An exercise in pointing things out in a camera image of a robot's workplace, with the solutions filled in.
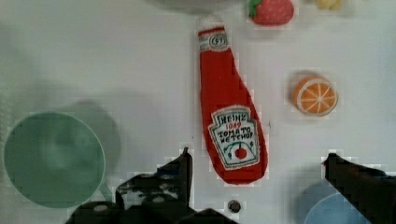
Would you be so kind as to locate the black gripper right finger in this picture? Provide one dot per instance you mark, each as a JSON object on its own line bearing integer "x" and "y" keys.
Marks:
{"x": 371, "y": 191}

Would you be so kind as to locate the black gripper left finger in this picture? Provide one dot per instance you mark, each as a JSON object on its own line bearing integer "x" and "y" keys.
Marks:
{"x": 159, "y": 198}

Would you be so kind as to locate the red plush ketchup bottle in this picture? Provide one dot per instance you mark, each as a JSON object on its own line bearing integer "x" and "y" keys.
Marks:
{"x": 231, "y": 126}

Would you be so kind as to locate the green strainer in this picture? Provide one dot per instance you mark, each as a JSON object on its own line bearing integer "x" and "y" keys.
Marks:
{"x": 60, "y": 158}

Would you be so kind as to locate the blue bowl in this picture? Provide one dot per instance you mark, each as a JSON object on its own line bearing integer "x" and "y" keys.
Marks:
{"x": 324, "y": 204}

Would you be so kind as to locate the orange slice toy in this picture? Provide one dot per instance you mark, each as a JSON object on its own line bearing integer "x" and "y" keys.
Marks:
{"x": 315, "y": 95}

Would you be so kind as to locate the round grey plate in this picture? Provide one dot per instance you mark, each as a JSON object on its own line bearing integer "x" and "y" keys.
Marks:
{"x": 197, "y": 3}

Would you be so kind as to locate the yellow plush banana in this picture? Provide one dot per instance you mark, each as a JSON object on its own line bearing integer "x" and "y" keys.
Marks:
{"x": 328, "y": 4}

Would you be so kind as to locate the red plush strawberry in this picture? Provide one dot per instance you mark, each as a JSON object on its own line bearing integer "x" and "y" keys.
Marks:
{"x": 271, "y": 12}

